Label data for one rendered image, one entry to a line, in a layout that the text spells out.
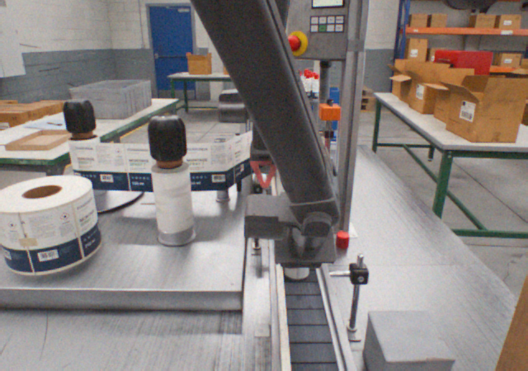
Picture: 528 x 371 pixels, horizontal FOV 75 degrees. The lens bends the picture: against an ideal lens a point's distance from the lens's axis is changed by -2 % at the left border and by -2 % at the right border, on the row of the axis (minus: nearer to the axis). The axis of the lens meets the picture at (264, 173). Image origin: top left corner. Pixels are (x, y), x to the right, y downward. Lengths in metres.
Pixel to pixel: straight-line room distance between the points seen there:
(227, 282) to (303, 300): 0.15
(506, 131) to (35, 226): 2.32
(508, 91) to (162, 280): 2.10
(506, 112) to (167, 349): 2.18
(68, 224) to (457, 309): 0.81
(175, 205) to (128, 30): 8.60
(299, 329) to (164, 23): 8.54
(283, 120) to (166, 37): 8.60
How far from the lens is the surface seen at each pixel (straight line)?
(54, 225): 0.83
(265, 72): 0.31
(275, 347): 0.62
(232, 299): 0.73
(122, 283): 0.78
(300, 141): 0.36
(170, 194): 0.81
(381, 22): 8.56
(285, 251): 0.61
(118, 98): 2.77
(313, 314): 0.67
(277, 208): 0.50
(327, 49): 0.89
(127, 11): 9.33
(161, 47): 8.97
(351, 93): 0.90
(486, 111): 2.38
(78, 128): 1.12
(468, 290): 0.90
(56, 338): 0.79
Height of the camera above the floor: 1.33
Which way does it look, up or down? 20 degrees down
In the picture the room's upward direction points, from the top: straight up
